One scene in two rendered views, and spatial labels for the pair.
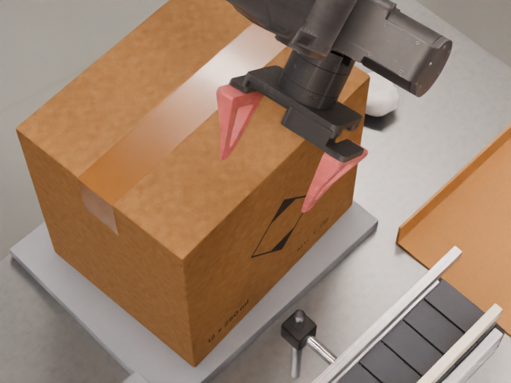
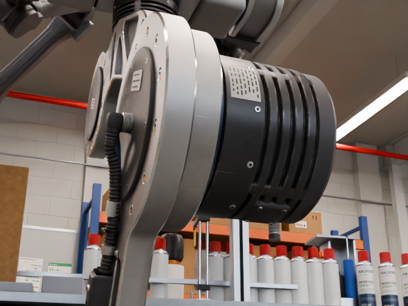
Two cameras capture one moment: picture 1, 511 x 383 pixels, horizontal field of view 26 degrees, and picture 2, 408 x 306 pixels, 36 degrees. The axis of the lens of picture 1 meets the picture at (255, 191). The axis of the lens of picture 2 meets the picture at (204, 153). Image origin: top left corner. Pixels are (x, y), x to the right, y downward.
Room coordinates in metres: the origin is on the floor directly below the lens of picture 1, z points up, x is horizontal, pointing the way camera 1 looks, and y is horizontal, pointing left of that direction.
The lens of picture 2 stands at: (1.59, 1.31, 0.59)
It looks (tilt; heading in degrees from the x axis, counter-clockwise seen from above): 23 degrees up; 212
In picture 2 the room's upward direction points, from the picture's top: straight up
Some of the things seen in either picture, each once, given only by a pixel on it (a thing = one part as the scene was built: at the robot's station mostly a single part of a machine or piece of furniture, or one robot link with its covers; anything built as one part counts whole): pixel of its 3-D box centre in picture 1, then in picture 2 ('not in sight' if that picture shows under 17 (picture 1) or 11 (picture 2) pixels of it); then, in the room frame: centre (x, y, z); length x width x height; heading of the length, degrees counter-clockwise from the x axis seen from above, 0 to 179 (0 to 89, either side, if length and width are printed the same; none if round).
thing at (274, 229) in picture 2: not in sight; (273, 205); (-0.04, 0.52, 1.18); 0.04 x 0.04 x 0.21
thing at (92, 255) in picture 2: not in sight; (91, 269); (0.25, 0.08, 0.98); 0.05 x 0.05 x 0.20
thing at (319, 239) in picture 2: not in sight; (329, 240); (-0.37, 0.56, 1.14); 0.14 x 0.11 x 0.01; 135
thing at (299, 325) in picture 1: (312, 357); not in sight; (0.50, -0.06, 0.91); 0.07 x 0.03 x 0.17; 45
